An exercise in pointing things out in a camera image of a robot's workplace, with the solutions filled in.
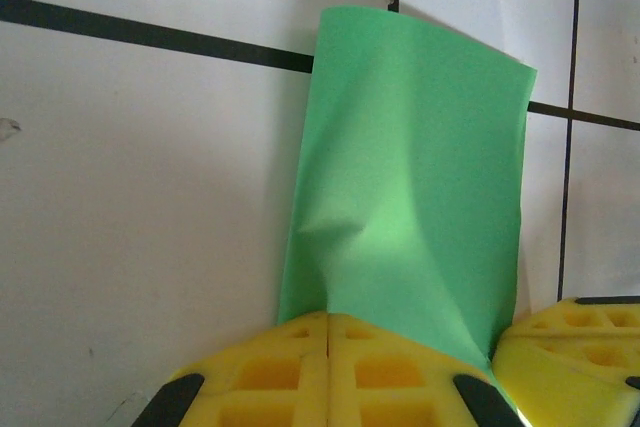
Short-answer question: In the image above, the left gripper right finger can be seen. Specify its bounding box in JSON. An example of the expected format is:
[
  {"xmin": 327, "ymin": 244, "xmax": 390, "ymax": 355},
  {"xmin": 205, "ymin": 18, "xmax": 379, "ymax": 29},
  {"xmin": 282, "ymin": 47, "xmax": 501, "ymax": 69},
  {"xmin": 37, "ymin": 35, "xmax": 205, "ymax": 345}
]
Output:
[{"xmin": 327, "ymin": 313, "xmax": 526, "ymax": 427}]

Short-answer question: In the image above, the green paper sheet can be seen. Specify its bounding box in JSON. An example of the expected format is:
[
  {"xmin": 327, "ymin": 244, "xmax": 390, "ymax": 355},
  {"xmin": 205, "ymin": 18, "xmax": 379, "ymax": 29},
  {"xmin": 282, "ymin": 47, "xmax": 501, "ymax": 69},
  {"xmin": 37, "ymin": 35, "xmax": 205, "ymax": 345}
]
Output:
[{"xmin": 276, "ymin": 5, "xmax": 539, "ymax": 366}]

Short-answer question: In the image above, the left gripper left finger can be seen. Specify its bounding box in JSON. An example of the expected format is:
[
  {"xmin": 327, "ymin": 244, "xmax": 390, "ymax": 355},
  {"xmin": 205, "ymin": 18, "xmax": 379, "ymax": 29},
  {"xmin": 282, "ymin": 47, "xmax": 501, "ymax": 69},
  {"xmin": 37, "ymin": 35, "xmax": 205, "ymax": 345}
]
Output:
[{"xmin": 132, "ymin": 311, "xmax": 329, "ymax": 427}]

